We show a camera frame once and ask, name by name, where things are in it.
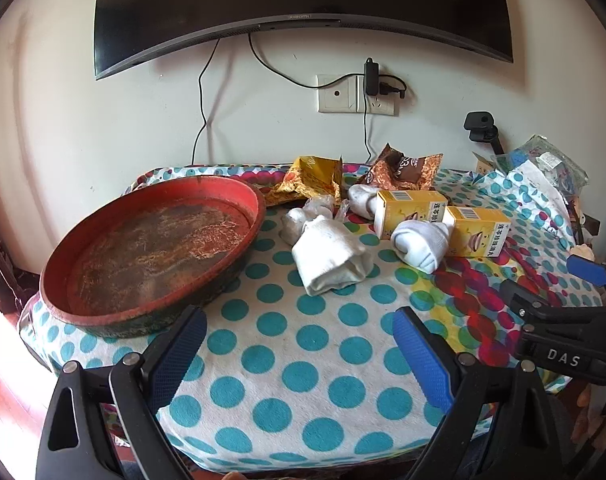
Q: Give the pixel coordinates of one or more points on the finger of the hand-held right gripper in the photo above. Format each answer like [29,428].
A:
[528,302]
[589,269]

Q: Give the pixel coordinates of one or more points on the dark wooden furniture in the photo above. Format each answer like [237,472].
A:
[3,270]

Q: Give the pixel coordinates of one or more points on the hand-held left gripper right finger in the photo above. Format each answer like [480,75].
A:
[423,360]

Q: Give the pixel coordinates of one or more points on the white wall socket plate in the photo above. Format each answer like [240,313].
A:
[335,95]

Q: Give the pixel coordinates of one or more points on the small beige object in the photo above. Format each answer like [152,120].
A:
[581,251]

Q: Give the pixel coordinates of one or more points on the small white sock ball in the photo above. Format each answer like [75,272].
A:
[294,222]

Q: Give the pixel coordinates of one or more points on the yellow carton box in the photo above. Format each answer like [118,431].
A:
[478,230]
[408,210]

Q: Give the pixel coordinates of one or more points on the yellow snack packet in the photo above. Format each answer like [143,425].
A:
[308,175]

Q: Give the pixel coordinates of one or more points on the brown snack packet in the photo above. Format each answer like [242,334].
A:
[403,170]

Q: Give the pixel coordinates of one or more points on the small cardboard box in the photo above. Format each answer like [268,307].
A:
[483,165]

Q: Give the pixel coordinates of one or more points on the round red tray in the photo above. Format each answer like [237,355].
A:
[153,245]

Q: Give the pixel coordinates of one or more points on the clear plastic wrap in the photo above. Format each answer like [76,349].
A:
[319,206]

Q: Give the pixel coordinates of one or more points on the large folded white sock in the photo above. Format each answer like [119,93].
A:
[328,255]

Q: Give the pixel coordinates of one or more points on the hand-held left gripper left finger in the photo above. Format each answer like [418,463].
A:
[178,355]

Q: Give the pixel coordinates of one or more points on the black power adapter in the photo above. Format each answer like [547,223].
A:
[370,80]

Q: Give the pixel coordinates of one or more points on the pile of plastic bags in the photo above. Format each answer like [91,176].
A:
[538,155]

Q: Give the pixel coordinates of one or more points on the black angled plug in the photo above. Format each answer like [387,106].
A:
[395,91]

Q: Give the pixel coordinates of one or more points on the polka dot tablecloth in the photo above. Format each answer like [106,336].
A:
[303,340]

